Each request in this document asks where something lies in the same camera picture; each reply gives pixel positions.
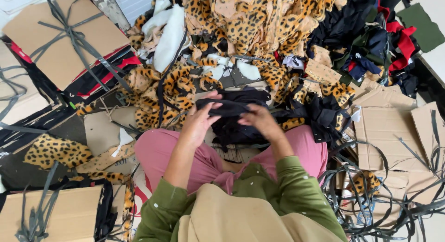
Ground black fabric scrap bunch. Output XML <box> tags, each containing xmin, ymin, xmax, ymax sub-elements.
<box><xmin>278</xmin><ymin>94</ymin><xmax>352</xmax><ymax>145</ymax></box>

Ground heap of leopard print scraps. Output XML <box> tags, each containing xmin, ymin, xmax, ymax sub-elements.
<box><xmin>118</xmin><ymin>0</ymin><xmax>355</xmax><ymax>131</ymax></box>

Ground white fleece fabric piece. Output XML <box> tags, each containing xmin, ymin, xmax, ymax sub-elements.
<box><xmin>141</xmin><ymin>0</ymin><xmax>191</xmax><ymax>73</ymax></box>

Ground heap of dark mixed scraps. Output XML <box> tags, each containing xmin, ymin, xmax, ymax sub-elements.
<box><xmin>306</xmin><ymin>0</ymin><xmax>421</xmax><ymax>97</ymax></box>

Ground beige headscarf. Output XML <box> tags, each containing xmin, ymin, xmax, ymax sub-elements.
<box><xmin>177</xmin><ymin>183</ymin><xmax>346</xmax><ymax>242</ymax></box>

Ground cardboard bundle with grey straps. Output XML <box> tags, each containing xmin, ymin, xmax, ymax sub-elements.
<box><xmin>0</xmin><ymin>181</ymin><xmax>117</xmax><ymax>242</ymax></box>

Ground pile of black fabric pieces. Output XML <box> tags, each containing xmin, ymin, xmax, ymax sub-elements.
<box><xmin>211</xmin><ymin>87</ymin><xmax>279</xmax><ymax>148</ymax></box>

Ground small leopard print scrap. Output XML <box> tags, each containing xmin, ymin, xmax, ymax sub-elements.
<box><xmin>347</xmin><ymin>171</ymin><xmax>381</xmax><ymax>197</ymax></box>

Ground dark green fabric piece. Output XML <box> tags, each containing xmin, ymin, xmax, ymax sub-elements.
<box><xmin>396</xmin><ymin>2</ymin><xmax>445</xmax><ymax>53</ymax></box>

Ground strapped cardboard fabric bundle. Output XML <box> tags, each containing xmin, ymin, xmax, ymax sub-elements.
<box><xmin>2</xmin><ymin>0</ymin><xmax>141</xmax><ymax>98</ymax></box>

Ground green long-sleeved top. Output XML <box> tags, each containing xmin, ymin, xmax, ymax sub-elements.
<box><xmin>133</xmin><ymin>156</ymin><xmax>348</xmax><ymax>242</ymax></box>

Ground person's left hand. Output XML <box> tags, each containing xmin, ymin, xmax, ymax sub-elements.
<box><xmin>179</xmin><ymin>91</ymin><xmax>223</xmax><ymax>149</ymax></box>

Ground leopard print fabric piece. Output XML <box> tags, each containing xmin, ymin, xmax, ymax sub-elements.
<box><xmin>23</xmin><ymin>133</ymin><xmax>94</xmax><ymax>170</ymax></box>

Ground flattened cardboard box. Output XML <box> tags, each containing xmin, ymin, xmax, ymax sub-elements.
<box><xmin>344</xmin><ymin>79</ymin><xmax>445</xmax><ymax>229</ymax></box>

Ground pink trousers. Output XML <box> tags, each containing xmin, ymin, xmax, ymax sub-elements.
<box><xmin>134</xmin><ymin>125</ymin><xmax>328</xmax><ymax>195</ymax></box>

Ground tangle of grey plastic straps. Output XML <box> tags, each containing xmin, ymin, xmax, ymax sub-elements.
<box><xmin>318</xmin><ymin>110</ymin><xmax>445</xmax><ymax>242</ymax></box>

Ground black fabric piece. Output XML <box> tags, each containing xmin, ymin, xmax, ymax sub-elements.
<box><xmin>196</xmin><ymin>98</ymin><xmax>254</xmax><ymax>118</ymax></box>

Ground person's right hand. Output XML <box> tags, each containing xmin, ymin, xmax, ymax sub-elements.
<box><xmin>238</xmin><ymin>103</ymin><xmax>286</xmax><ymax>143</ymax></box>

